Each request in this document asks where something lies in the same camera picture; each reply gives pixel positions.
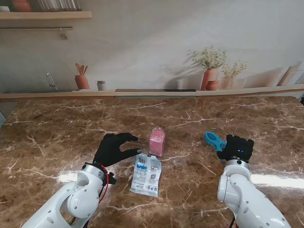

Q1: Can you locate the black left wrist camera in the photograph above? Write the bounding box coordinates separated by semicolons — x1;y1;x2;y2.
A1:
106;172;117;186

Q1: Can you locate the printed kitchen backdrop banner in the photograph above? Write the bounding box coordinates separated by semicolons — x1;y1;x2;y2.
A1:
0;0;304;103

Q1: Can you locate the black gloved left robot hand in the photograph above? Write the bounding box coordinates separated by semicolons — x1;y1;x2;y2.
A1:
93;132;143;168

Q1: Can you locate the blue plastic bag clip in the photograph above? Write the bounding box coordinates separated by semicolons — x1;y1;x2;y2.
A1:
205;132;227;163

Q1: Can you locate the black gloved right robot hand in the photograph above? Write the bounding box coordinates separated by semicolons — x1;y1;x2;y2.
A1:
216;134;255;164

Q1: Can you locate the clear bottle with pink seasoning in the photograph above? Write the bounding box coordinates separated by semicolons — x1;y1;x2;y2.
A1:
149;127;166;157

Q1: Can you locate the white blue seasoning refill bag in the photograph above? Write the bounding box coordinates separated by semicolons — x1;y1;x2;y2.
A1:
129;153;162;197

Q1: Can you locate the red black left arm cable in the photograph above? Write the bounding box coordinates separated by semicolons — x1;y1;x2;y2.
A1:
68;164;113;226

